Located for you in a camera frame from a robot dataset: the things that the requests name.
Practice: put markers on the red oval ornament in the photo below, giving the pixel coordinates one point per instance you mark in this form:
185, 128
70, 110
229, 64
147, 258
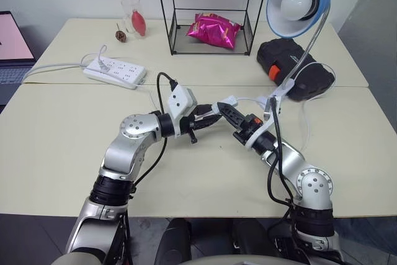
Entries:
138, 23

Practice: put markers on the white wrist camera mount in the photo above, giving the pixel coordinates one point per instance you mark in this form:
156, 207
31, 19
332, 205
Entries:
178, 99
268, 110

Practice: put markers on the pink foil snack bag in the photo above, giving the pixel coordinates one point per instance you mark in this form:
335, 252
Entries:
214, 30

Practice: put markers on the clear glass cup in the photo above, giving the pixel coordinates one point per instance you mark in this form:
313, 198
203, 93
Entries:
127, 13

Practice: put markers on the grey laptop with pink screen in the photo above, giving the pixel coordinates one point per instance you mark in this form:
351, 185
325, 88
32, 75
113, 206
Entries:
12, 38

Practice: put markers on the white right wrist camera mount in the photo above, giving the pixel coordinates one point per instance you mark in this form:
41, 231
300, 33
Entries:
268, 110

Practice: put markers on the black case with orange latch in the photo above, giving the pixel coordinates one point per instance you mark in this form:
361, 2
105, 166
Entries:
279, 54

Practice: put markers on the dark rounded shape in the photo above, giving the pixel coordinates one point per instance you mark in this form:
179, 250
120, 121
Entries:
173, 240

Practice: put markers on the white round light bulb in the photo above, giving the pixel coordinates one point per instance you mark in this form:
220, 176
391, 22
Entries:
296, 1

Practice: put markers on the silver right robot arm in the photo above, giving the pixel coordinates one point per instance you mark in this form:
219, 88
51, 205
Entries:
314, 184

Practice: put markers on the white power strip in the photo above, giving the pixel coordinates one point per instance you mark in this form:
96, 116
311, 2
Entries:
119, 72

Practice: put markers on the beige robot torso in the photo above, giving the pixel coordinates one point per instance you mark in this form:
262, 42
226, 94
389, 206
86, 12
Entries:
198, 260

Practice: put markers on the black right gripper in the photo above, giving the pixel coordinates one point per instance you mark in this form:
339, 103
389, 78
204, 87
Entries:
249, 128

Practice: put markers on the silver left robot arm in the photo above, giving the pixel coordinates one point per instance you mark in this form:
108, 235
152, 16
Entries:
133, 128

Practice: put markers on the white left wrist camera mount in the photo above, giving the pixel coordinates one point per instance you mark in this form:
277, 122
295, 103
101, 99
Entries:
178, 99

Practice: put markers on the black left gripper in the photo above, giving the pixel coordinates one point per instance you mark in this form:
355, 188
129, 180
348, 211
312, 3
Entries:
190, 122

